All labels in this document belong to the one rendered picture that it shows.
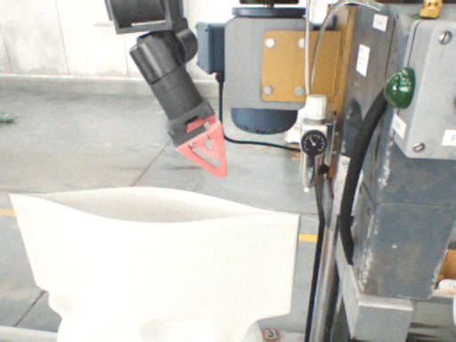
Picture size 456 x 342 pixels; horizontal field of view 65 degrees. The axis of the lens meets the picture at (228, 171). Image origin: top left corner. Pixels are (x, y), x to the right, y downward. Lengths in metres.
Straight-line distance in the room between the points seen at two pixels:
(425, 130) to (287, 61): 0.44
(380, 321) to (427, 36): 0.28
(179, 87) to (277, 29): 0.26
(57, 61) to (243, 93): 5.95
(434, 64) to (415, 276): 0.22
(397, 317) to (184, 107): 0.35
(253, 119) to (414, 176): 0.46
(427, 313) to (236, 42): 0.74
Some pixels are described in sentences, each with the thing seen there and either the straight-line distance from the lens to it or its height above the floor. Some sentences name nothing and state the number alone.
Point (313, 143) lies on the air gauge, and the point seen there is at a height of 1.16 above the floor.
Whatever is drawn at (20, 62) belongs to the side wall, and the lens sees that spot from 6.96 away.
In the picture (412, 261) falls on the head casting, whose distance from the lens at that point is 0.40.
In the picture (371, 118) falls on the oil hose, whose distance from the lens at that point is 0.34.
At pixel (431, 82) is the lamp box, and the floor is 1.29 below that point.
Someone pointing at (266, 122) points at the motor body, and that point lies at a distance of 0.75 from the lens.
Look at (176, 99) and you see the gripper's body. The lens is 0.50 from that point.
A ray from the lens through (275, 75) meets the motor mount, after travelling 0.69.
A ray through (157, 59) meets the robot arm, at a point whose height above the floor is 1.27.
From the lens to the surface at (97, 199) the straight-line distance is 0.67.
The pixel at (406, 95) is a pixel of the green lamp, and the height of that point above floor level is 1.28.
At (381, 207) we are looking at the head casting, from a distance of 0.36.
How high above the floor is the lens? 1.34
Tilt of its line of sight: 25 degrees down
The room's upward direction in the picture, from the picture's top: straight up
